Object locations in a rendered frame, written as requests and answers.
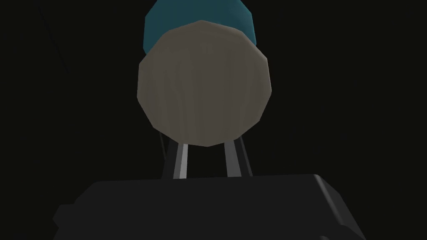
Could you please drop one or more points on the grey and teal round knob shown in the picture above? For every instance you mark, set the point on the grey and teal round knob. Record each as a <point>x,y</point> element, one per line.
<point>204,86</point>

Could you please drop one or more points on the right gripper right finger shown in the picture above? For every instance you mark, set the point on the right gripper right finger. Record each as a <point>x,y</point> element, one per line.
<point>235,158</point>

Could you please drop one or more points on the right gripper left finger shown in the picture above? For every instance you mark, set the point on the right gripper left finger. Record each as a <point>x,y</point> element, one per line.
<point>178,160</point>

